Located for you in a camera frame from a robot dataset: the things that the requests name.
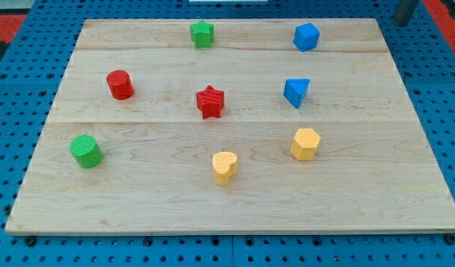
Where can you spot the grey cylindrical robot arm tip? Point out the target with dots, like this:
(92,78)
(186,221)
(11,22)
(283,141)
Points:
(404,12)

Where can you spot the yellow hexagon block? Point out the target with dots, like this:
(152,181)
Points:
(304,144)

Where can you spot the yellow heart block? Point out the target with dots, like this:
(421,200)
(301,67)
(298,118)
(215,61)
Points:
(225,165)

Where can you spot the red star block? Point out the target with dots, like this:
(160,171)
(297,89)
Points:
(210,102)

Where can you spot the light wooden board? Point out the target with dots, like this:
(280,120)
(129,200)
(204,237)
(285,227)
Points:
(373,171)

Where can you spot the blue triangle block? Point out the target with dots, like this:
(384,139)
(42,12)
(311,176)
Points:
(295,91)

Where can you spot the green star block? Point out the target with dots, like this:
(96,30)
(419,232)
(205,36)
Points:
(202,34)

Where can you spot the red cylinder block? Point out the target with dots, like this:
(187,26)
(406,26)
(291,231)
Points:
(120,84)

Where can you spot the blue cube block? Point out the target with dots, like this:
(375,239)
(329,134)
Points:
(306,37)

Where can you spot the green cylinder block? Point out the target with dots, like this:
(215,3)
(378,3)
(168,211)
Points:
(86,151)

